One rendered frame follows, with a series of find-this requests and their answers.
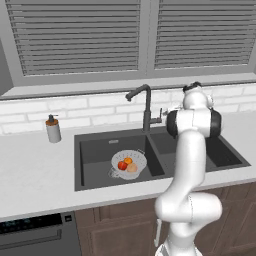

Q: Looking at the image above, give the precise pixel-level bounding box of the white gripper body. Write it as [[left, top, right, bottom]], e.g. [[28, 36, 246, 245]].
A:
[[162, 103, 184, 116]]

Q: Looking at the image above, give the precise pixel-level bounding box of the dark grey sink faucet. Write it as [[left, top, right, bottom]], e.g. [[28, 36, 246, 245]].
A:
[[124, 83, 160, 133]]

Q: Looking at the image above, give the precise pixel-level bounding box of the white colander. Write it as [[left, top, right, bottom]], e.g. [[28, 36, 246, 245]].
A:
[[107, 149, 148, 181]]

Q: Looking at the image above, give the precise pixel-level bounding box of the pale orange peach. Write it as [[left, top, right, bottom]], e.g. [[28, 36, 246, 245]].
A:
[[126, 162, 139, 174]]

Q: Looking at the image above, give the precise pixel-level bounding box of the dark grey double sink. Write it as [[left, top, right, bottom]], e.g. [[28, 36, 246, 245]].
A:
[[73, 124, 252, 192]]

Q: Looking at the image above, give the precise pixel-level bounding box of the grey window blind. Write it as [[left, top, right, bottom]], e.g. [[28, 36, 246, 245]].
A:
[[153, 0, 256, 71], [4, 0, 141, 77]]

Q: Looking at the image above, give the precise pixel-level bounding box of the grey soap dispenser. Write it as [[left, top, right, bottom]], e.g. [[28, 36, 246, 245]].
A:
[[45, 113, 63, 144]]

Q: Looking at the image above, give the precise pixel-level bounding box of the brown cupboard door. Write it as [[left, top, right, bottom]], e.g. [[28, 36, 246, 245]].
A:
[[74, 197, 170, 256], [196, 181, 256, 256]]

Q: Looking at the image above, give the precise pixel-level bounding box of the dark grey dishwasher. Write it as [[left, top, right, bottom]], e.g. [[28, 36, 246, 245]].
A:
[[0, 211, 83, 256]]

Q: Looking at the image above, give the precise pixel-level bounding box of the dark grey faucet handle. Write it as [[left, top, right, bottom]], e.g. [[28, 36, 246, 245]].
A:
[[157, 106, 164, 125]]

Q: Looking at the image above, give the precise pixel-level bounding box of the grey window frame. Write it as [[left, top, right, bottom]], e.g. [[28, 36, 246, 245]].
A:
[[0, 0, 256, 101]]

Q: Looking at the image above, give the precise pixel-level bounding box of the white cupboard door handle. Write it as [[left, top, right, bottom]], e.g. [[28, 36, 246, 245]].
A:
[[154, 218, 164, 249]]

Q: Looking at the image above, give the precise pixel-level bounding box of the grey dishwasher handle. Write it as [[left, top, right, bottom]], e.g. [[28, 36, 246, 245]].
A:
[[0, 227, 64, 244]]

